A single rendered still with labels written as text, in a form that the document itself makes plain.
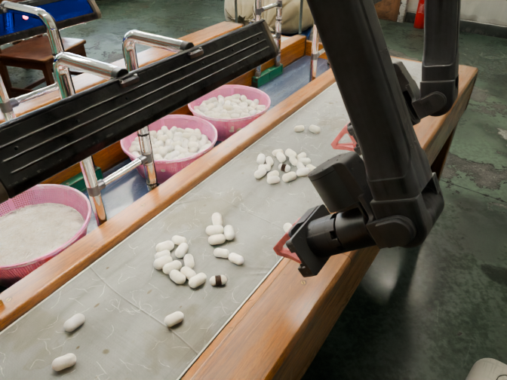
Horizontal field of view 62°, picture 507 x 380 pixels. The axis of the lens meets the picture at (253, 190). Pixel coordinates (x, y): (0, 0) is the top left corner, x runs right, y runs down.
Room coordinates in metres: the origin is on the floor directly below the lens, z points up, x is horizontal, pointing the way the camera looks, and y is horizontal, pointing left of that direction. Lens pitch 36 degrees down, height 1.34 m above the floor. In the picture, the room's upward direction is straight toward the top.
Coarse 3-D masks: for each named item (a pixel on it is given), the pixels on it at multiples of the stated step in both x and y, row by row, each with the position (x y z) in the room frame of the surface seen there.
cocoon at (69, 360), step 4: (64, 356) 0.37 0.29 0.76; (68, 356) 0.37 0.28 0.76; (72, 356) 0.37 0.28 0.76; (56, 360) 0.36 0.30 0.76; (60, 360) 0.36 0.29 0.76; (64, 360) 0.36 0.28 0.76; (68, 360) 0.36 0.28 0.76; (72, 360) 0.36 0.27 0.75; (52, 364) 0.36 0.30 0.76; (56, 364) 0.36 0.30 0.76; (60, 364) 0.36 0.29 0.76; (64, 364) 0.36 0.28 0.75; (68, 364) 0.36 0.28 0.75; (72, 364) 0.36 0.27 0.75; (56, 368) 0.35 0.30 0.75; (60, 368) 0.35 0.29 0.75; (64, 368) 0.36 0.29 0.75
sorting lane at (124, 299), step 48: (336, 96) 1.38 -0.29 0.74; (288, 144) 1.04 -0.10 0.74; (192, 192) 0.81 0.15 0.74; (240, 192) 0.81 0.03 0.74; (288, 192) 0.81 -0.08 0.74; (144, 240) 0.65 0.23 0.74; (192, 240) 0.65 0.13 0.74; (240, 240) 0.65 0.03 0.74; (96, 288) 0.52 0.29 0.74; (144, 288) 0.52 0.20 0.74; (192, 288) 0.52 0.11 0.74; (240, 288) 0.52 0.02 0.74; (0, 336) 0.42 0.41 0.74; (48, 336) 0.42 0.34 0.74; (96, 336) 0.42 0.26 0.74; (144, 336) 0.42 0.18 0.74; (192, 336) 0.42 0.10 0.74
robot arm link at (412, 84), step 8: (400, 64) 0.78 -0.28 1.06; (400, 72) 0.77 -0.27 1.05; (408, 72) 0.79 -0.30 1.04; (400, 80) 0.76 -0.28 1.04; (408, 80) 0.76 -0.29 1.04; (408, 88) 0.75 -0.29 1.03; (416, 88) 0.77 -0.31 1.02; (416, 96) 0.75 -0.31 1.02; (432, 96) 0.70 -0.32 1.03; (440, 96) 0.70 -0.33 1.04; (416, 104) 0.72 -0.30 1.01; (424, 104) 0.71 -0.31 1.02; (432, 104) 0.70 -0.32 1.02; (440, 104) 0.69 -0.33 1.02; (416, 112) 0.71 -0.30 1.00; (424, 112) 0.71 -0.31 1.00; (432, 112) 0.70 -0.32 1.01
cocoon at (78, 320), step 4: (76, 316) 0.44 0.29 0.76; (80, 316) 0.44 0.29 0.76; (68, 320) 0.43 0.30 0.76; (72, 320) 0.43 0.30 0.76; (76, 320) 0.43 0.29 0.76; (80, 320) 0.44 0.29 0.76; (64, 324) 0.43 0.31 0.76; (68, 324) 0.43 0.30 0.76; (72, 324) 0.43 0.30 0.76; (76, 324) 0.43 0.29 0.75; (80, 324) 0.43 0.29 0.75; (64, 328) 0.42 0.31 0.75; (68, 328) 0.42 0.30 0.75; (72, 328) 0.42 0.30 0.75
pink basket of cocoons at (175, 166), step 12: (168, 120) 1.16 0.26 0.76; (180, 120) 1.16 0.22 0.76; (192, 120) 1.15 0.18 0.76; (204, 120) 1.13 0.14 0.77; (204, 132) 1.12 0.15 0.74; (216, 132) 1.06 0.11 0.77; (132, 156) 0.93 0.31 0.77; (192, 156) 0.93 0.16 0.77; (156, 168) 0.92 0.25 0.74; (168, 168) 0.92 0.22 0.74; (180, 168) 0.93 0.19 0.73
